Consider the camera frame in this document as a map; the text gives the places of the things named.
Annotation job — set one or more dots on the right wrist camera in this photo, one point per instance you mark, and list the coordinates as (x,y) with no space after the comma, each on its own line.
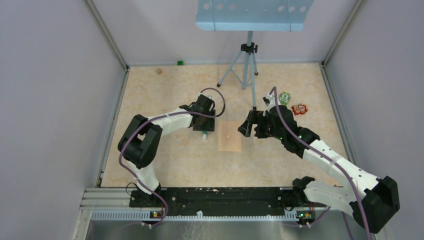
(270,103)

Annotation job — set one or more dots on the peach envelope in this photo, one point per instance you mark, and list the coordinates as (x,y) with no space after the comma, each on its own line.
(229,139)

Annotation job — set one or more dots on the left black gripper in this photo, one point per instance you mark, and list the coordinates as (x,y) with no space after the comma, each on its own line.
(209,126)

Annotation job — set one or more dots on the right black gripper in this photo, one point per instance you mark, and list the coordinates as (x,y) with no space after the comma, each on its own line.
(255,117)

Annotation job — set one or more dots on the green white glue stick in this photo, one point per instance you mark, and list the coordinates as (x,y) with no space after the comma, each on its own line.
(204,135)

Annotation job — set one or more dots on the red toy block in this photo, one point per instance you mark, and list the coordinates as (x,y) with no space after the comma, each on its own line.
(299,109)

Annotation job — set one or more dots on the white cable duct strip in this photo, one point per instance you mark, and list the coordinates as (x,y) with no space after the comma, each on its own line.
(147,216)

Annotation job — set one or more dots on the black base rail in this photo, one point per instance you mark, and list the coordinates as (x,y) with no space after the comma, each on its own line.
(222,201)

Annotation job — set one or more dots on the green toy block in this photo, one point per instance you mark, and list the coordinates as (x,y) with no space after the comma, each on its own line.
(284,98)

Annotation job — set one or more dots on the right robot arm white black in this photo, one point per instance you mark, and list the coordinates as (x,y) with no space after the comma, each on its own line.
(372,201)

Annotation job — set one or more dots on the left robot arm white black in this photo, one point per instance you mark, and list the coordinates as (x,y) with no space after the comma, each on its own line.
(140,142)

